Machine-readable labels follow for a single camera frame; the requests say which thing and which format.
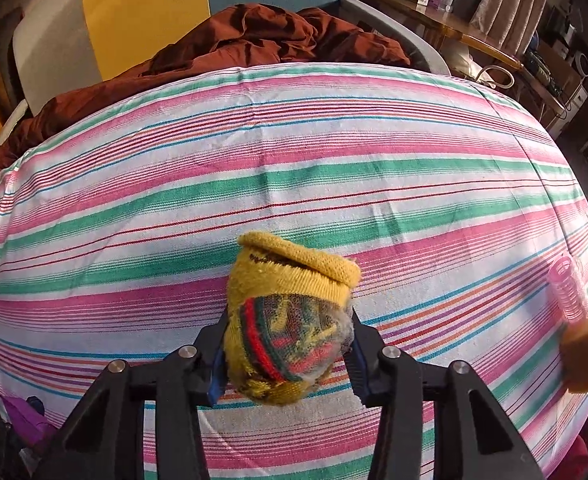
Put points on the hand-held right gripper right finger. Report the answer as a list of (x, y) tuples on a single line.
[(361, 360)]

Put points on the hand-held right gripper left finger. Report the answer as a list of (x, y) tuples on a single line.
[(218, 360)]

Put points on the yellow sock ball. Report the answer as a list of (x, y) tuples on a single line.
[(284, 310)]

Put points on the purple cloth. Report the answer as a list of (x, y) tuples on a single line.
[(23, 415)]

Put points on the pink hair roller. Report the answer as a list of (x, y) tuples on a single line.
[(569, 287)]

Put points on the yellow sponge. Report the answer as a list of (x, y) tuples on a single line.
[(584, 355)]

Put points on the person's clothing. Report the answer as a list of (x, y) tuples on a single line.
[(569, 467)]

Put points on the brown blanket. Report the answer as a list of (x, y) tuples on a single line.
[(249, 35)]

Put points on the wooden bedside table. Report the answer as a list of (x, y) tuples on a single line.
[(454, 25)]

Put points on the cluttered side shelf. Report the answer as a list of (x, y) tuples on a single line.
[(564, 60)]

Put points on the grey yellow blue headboard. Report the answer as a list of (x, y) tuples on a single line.
[(143, 5)]

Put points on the pale striped curtain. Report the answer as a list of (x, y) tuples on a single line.
[(504, 5)]

